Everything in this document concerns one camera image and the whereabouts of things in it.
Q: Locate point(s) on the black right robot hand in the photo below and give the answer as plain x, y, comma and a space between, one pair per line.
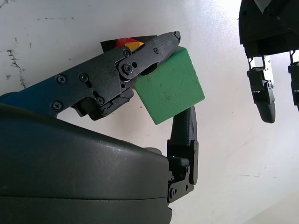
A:
70, 168

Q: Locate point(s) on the black tape strip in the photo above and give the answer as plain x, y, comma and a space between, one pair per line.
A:
108, 45

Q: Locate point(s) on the yellow cube block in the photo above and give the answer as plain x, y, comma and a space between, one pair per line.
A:
133, 44

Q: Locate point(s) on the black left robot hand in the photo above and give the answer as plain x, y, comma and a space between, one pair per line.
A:
264, 28

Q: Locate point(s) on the green cube block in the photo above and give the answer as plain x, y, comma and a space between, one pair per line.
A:
170, 91

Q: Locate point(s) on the red cube block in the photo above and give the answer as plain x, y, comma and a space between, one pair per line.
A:
121, 42

